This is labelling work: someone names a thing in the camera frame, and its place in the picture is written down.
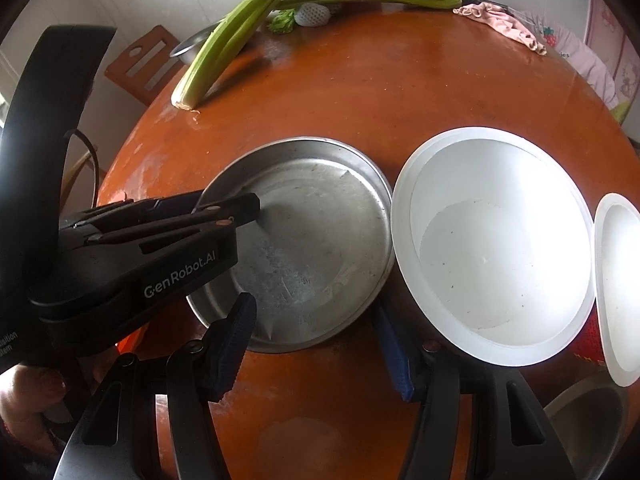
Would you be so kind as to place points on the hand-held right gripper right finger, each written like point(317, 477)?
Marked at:
point(397, 365)

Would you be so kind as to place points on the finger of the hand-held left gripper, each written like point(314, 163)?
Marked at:
point(165, 205)
point(235, 210)

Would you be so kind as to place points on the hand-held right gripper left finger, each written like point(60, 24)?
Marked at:
point(235, 350)

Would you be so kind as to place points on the shallow round steel pan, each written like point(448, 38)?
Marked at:
point(310, 240)

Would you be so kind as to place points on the red paper bowl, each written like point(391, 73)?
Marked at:
point(490, 260)
point(620, 285)

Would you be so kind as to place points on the large steel bowl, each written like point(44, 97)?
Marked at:
point(585, 420)

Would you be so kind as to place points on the person's left hand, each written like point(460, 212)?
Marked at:
point(30, 390)

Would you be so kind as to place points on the wooden armchair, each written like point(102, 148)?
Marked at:
point(75, 175)

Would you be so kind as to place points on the wooden slat-back chair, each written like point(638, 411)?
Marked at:
point(145, 60)

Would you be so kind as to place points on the small steel bowl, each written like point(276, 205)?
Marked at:
point(187, 47)

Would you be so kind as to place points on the long celery bunch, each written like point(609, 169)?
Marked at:
point(230, 35)

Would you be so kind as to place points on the dark floral clothing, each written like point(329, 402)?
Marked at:
point(20, 455)

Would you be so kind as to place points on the white foam fruit net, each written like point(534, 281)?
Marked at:
point(312, 14)

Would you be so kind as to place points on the pink cloth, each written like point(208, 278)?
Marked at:
point(500, 22)

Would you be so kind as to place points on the pink printed garment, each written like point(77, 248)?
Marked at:
point(580, 55)

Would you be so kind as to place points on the pink cartoon door curtain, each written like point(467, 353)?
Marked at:
point(612, 30)

